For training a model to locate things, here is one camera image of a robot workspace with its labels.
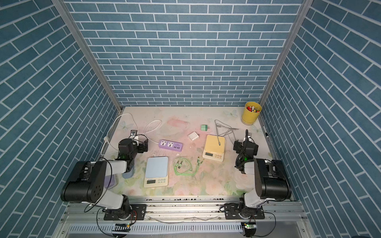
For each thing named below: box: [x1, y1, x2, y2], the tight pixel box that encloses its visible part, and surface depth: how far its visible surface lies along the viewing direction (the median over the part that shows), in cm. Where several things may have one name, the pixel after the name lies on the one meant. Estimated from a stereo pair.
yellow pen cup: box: [241, 101, 262, 126], surface depth 107 cm
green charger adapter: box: [200, 124, 210, 132], surface depth 109 cm
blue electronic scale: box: [143, 156, 169, 188], surface depth 86 cm
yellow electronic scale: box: [202, 134, 226, 162], surface depth 97 cm
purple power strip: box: [158, 139, 184, 152], surface depth 98 cm
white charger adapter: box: [188, 131, 199, 141], surface depth 103 cm
